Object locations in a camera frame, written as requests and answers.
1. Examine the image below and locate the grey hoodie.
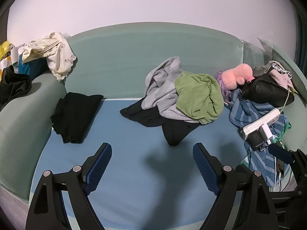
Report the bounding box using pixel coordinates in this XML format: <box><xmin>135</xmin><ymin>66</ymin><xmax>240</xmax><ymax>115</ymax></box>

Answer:
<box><xmin>141</xmin><ymin>56</ymin><xmax>204</xmax><ymax>121</ymax></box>

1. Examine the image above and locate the cream printed garment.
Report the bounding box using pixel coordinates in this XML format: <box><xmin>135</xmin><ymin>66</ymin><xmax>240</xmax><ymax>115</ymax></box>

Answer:
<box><xmin>22</xmin><ymin>32</ymin><xmax>78</xmax><ymax>81</ymax></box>

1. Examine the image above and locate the clear plastic sheet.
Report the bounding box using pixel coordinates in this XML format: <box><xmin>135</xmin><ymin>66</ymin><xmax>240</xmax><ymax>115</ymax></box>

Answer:
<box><xmin>242</xmin><ymin>32</ymin><xmax>279</xmax><ymax>70</ymax></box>

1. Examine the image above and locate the blue seat mat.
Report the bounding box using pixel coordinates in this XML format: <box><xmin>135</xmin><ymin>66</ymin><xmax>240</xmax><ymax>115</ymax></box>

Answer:
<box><xmin>31</xmin><ymin>97</ymin><xmax>276</xmax><ymax>230</ymax></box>

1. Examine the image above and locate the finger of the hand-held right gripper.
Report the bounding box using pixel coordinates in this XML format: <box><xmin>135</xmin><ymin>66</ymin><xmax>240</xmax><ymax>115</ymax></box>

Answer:
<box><xmin>268</xmin><ymin>144</ymin><xmax>295</xmax><ymax>164</ymax></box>

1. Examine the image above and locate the blue striped cloth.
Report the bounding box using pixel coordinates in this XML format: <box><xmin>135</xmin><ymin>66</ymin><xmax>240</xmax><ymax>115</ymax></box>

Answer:
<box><xmin>228</xmin><ymin>89</ymin><xmax>292</xmax><ymax>187</ymax></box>

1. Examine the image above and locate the white charger plug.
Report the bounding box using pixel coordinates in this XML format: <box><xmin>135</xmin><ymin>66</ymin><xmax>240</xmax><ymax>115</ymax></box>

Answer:
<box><xmin>260</xmin><ymin>123</ymin><xmax>276</xmax><ymax>144</ymax></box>

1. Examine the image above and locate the folded black garment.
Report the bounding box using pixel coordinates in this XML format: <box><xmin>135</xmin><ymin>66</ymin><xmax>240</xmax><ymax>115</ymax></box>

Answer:
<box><xmin>50</xmin><ymin>92</ymin><xmax>104</xmax><ymax>144</ymax></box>

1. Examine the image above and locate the green sofa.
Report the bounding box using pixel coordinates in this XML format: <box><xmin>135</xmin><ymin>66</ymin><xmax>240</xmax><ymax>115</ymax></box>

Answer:
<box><xmin>0</xmin><ymin>23</ymin><xmax>307</xmax><ymax>202</ymax></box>

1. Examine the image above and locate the white bag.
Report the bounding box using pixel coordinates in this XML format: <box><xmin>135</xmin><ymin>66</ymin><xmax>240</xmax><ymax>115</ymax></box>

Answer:
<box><xmin>10</xmin><ymin>44</ymin><xmax>26</xmax><ymax>73</ymax></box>

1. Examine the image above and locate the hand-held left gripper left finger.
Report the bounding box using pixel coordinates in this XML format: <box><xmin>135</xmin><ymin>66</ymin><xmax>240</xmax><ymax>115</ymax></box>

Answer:
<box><xmin>25</xmin><ymin>142</ymin><xmax>112</xmax><ymax>230</ymax></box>

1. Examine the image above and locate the teal curtain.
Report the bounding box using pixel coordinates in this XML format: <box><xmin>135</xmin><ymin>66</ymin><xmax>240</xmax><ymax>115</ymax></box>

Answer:
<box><xmin>294</xmin><ymin>5</ymin><xmax>307</xmax><ymax>70</ymax></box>

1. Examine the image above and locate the small pink cloth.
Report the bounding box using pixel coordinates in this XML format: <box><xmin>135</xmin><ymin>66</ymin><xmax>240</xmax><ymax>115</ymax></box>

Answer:
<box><xmin>269</xmin><ymin>69</ymin><xmax>292</xmax><ymax>88</ymax></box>

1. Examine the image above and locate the green garment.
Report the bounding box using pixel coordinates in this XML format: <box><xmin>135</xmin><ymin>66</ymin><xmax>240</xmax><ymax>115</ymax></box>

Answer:
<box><xmin>174</xmin><ymin>71</ymin><xmax>224</xmax><ymax>125</ymax></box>

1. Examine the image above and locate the white cable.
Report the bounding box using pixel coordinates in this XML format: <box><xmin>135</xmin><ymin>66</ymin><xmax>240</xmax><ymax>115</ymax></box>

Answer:
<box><xmin>281</xmin><ymin>86</ymin><xmax>290</xmax><ymax>113</ymax></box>

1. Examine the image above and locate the crumpled black cloth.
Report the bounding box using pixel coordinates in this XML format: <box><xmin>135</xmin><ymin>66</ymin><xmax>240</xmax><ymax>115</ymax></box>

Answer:
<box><xmin>0</xmin><ymin>66</ymin><xmax>32</xmax><ymax>106</ymax></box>

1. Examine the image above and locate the pink plush toy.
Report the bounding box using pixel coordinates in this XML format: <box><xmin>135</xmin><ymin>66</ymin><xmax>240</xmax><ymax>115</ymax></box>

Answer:
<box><xmin>215</xmin><ymin>63</ymin><xmax>256</xmax><ymax>101</ymax></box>

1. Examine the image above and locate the teal cloth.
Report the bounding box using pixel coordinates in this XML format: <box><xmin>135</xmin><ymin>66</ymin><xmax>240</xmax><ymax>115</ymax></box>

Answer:
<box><xmin>19</xmin><ymin>54</ymin><xmax>50</xmax><ymax>78</ymax></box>

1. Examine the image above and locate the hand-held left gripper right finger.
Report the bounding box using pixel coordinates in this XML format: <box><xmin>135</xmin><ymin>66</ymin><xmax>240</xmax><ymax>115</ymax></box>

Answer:
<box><xmin>192</xmin><ymin>143</ymin><xmax>286</xmax><ymax>230</ymax></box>

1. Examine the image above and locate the yellow plastic bag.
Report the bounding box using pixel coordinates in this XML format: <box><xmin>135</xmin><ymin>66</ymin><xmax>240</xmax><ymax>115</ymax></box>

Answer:
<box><xmin>0</xmin><ymin>41</ymin><xmax>12</xmax><ymax>60</ymax></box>

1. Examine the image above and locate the white power strip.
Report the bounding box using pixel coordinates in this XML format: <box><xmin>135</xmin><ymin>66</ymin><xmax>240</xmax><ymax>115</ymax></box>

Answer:
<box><xmin>241</xmin><ymin>108</ymin><xmax>281</xmax><ymax>140</ymax></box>

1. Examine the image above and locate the black mesh bag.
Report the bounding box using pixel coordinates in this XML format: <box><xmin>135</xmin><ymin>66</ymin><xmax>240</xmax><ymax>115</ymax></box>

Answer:
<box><xmin>241</xmin><ymin>75</ymin><xmax>295</xmax><ymax>108</ymax></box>

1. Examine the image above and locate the black power adapter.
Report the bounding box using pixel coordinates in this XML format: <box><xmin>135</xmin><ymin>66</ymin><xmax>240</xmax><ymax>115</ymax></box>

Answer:
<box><xmin>247</xmin><ymin>132</ymin><xmax>269</xmax><ymax>151</ymax></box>

